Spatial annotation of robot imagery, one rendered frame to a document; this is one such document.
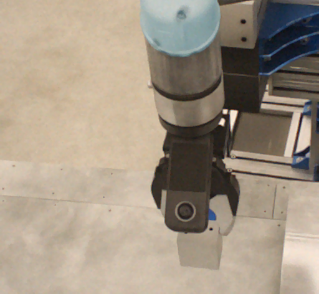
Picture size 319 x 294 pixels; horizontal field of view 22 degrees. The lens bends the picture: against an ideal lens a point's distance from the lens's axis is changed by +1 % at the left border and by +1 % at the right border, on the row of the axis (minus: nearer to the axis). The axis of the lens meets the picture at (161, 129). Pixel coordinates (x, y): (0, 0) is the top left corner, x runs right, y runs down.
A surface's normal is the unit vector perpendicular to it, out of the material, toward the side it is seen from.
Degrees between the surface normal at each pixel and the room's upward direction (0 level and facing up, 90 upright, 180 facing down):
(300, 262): 3
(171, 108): 90
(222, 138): 0
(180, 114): 90
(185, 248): 89
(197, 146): 31
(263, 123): 0
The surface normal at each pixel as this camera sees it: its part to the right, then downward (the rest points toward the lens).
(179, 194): -0.15, -0.21
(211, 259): -0.19, 0.72
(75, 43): -0.11, -0.68
